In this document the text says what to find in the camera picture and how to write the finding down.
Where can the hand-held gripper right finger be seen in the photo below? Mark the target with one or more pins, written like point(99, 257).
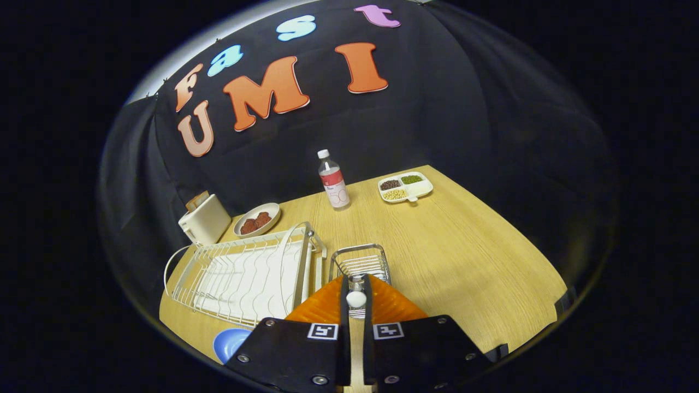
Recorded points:
point(367, 338)

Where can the clear plastic bottle red label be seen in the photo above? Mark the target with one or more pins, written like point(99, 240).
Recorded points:
point(336, 188)

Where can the pile of green beans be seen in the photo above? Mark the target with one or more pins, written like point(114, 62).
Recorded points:
point(412, 179)

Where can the brown meat piece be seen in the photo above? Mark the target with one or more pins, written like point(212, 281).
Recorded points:
point(262, 219)
point(249, 226)

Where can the pile of yellow beans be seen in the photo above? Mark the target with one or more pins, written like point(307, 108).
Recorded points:
point(395, 194)

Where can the blue plate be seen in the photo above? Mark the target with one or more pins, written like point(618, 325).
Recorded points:
point(226, 344)

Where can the white divided dish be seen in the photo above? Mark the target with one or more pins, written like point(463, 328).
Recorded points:
point(421, 188)

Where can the beige plate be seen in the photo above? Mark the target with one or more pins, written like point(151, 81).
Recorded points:
point(273, 210)

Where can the white toaster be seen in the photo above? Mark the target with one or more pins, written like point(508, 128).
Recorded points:
point(207, 221)

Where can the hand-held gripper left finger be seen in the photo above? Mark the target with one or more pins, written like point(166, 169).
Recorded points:
point(345, 338)

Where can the pile of dark red beans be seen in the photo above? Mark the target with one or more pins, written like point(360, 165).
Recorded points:
point(390, 184)

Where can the small metal basket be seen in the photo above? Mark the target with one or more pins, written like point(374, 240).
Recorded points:
point(360, 265)

